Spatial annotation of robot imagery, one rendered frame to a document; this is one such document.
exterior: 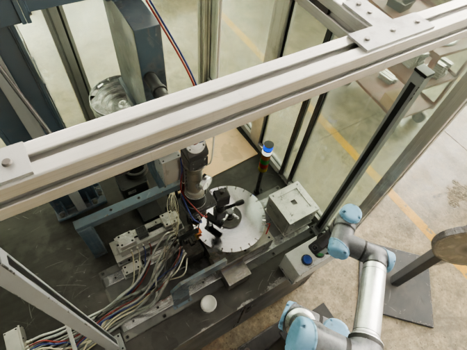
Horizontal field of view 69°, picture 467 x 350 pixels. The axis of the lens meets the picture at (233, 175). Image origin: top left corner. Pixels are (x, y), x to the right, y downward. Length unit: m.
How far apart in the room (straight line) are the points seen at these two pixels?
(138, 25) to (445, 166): 3.01
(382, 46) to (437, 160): 3.09
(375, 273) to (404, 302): 1.51
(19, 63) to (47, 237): 0.89
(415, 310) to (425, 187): 1.09
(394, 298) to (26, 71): 2.44
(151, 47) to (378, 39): 0.74
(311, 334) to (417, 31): 0.75
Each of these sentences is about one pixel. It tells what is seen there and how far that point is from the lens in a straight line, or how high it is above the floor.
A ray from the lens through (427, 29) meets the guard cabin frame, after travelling 0.60.
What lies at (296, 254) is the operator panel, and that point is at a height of 0.90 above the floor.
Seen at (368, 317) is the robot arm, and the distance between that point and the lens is 1.13.
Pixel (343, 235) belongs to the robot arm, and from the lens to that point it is 1.25.
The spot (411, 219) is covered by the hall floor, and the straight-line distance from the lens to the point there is 3.07.
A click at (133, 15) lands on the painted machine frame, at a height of 1.73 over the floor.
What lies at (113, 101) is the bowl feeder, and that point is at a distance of 1.89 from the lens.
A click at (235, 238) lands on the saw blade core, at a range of 1.49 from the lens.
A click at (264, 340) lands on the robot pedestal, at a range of 2.36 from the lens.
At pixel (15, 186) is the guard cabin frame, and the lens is 0.36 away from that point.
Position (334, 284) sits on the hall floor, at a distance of 2.57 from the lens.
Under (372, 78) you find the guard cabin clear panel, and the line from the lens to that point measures 1.25.
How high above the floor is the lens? 2.31
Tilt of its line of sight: 56 degrees down
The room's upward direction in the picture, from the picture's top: 8 degrees clockwise
